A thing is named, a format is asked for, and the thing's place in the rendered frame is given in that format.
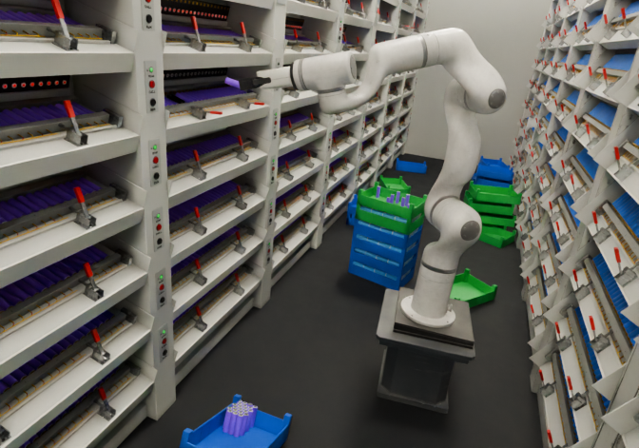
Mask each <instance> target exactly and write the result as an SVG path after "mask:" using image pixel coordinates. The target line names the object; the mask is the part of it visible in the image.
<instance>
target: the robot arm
mask: <svg viewBox="0 0 639 448"><path fill-rule="evenodd" d="M435 65H442V66H443V67H444V68H445V69H446V70H447V71H448V72H449V73H450V74H451V75H452V76H453V77H454V79H453V80H452V81H451V82H450V83H449V84H448V86H447V87H446V90H445V94H444V112H445V116H446V121H447V126H448V144H447V149H446V155H445V160H444V164H443V168H442V169H441V172H440V174H439V176H438V178H437V180H436V182H435V184H434V185H433V187H432V189H431V191H430V192H429V194H428V196H427V199H426V201H425V205H424V213H425V216H426V219H427V220H428V221H429V223H430V224H432V225H433V226H434V227H435V228H436V229H438V230H439V231H440V238H439V240H438V242H432V243H429V244H427V245H426V247H425V248H424V251H423V254H422V259H421V263H420V267H419V271H418V275H417V279H416V287H415V291H414V295H413V296H409V297H406V298H404V299H403V300H402V302H401V305H400V307H401V310H402V312H403V313H404V315H405V316H406V317H408V318H409V319H410V320H412V321H415V322H417V323H419V324H422V325H425V326H429V327H434V328H442V327H447V326H450V325H452V324H453V323H454V321H455V312H454V311H453V309H452V308H453V305H452V304H448V302H449V299H450V295H451V291H452V287H453V284H454V280H455V273H456V270H457V267H458V262H459V259H460V257H461V255H462V254H463V253H464V252H465V251H466V250H467V249H468V248H470V247H471V246H472V245H473V244H475V243H476V242H477V240H478V239H479V237H480V235H481V231H482V221H481V218H480V216H479V215H478V213H477V212H476V211H475V210H474V209H473V208H471V207H470V206H468V205H466V204H465V203H463V202H462V201H460V199H459V198H460V193H461V190H462V188H463V186H464V185H465V184H467V183H468V182H469V181H470V180H471V179H472V177H473V176H474V173H475V170H476V167H477V163H478V159H479V155H480V150H481V135H480V132H479V128H478V125H477V121H476V117H475V114H476V113H479V114H492V113H495V112H497V111H499V110H500V109H501V108H502V107H503V106H504V104H505V103H506V100H507V90H506V86H505V84H504V81H503V79H502V77H501V76H500V74H499V73H498V72H497V70H496V69H495V68H494V67H493V66H492V65H491V64H490V63H488V62H487V61H486V60H485V59H484V58H483V56H482V55H481V54H480V53H479V51H478V50H477V48H476V47H475V45H474V43H473V41H472V39H471V38H470V36H469V35H468V34H467V33H466V32H465V31H464V30H462V29H455V28H451V29H440V30H435V31H430V32H426V33H421V34H417V35H412V36H408V37H403V38H399V39H395V40H391V41H386V42H382V43H378V44H375V45H373V46H372V47H371V48H370V51H369V55H368V63H367V69H366V74H365V77H364V80H363V82H362V83H361V85H360V86H359V88H358V89H357V90H355V91H354V92H352V93H349V94H346V92H345V85H352V84H354V83H355V82H356V79H357V65H356V60H355V57H354V55H353V53H352V52H351V51H343V52H338V53H332V54H326V55H321V56H315V57H309V58H304V59H299V60H296V61H295V62H293V63H292V64H291V66H290V67H285V68H273V69H268V70H262V71H257V75H258V76H259V77H249V78H243V79H239V85H240V90H247V89H253V88H258V87H260V89H268V88H288V87H294V89H295V90H299V91H306V90H312V89H315V90H316V91H317V93H318V96H319V106H320V109H321V111H322V112H323V113H325V114H332V115H333V114H339V113H342V112H345V111H349V110H353V109H356V108H358V107H362V106H363V105H365V104H366V103H367V102H369V101H370V100H371V99H372V98H373V97H374V95H375V94H376V93H377V91H378V89H379V88H380V86H381V84H382V82H383V80H384V79H385V78H386V77H387V76H388V75H391V74H396V73H401V72H405V71H409V70H414V69H419V68H427V67H431V66H435Z"/></svg>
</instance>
